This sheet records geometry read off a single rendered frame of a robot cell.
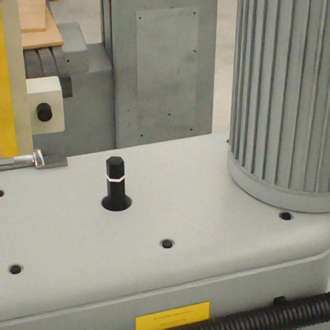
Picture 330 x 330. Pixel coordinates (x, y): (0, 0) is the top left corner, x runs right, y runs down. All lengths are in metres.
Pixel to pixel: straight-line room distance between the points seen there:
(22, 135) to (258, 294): 2.04
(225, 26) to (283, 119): 5.22
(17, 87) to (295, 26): 2.04
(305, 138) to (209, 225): 0.15
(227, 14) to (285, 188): 5.42
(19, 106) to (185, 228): 1.97
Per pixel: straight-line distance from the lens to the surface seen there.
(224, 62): 5.51
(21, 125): 2.86
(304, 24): 0.81
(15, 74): 2.76
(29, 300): 0.83
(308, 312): 0.93
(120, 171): 0.90
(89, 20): 6.19
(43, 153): 1.02
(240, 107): 0.92
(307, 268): 0.93
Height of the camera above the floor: 2.45
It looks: 34 degrees down
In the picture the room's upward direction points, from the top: straight up
